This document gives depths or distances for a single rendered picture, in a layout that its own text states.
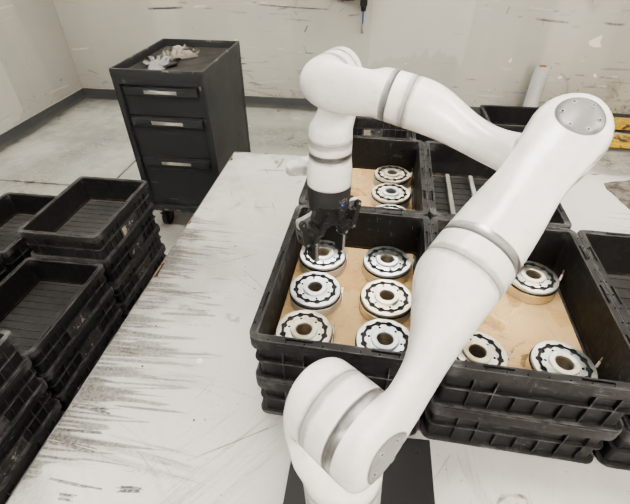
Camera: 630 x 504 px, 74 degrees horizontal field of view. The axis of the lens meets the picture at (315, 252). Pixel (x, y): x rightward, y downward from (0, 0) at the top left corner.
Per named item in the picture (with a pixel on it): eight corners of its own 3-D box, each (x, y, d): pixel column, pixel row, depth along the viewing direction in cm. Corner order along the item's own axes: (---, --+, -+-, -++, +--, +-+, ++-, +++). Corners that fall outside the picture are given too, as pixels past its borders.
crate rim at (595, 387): (656, 405, 59) (664, 395, 58) (439, 375, 63) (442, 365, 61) (570, 237, 90) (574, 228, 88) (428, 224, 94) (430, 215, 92)
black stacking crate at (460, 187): (553, 270, 96) (572, 230, 89) (422, 256, 100) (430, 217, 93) (517, 184, 126) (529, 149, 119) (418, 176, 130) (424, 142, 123)
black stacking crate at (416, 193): (420, 256, 100) (428, 216, 93) (299, 243, 104) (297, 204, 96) (416, 176, 130) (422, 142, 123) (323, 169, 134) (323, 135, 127)
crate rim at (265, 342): (439, 375, 63) (442, 365, 61) (247, 348, 67) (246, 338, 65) (428, 224, 94) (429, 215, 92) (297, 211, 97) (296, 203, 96)
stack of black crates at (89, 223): (132, 326, 169) (95, 238, 141) (64, 319, 172) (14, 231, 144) (171, 263, 200) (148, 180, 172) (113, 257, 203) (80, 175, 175)
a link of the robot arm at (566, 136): (641, 107, 47) (524, 273, 40) (595, 158, 55) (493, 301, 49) (563, 71, 50) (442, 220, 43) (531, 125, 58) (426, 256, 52)
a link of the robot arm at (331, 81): (296, 53, 55) (395, 84, 52) (324, 40, 61) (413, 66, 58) (291, 105, 60) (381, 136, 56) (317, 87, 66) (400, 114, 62)
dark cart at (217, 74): (228, 234, 242) (202, 72, 186) (155, 228, 247) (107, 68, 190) (254, 183, 288) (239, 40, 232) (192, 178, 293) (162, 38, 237)
